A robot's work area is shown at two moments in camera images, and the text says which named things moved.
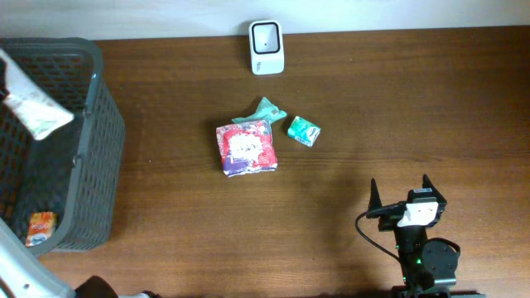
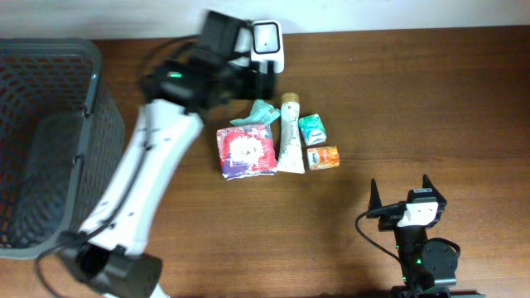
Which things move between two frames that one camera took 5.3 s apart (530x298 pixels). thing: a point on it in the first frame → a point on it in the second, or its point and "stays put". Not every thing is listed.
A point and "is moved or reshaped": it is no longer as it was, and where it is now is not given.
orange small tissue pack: (40, 227) → (323, 157)
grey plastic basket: (74, 170) stays put
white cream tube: (29, 103) → (291, 159)
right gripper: (388, 221) stays put
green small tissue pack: (304, 131) is moved or reshaped
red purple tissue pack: (248, 147) stays put
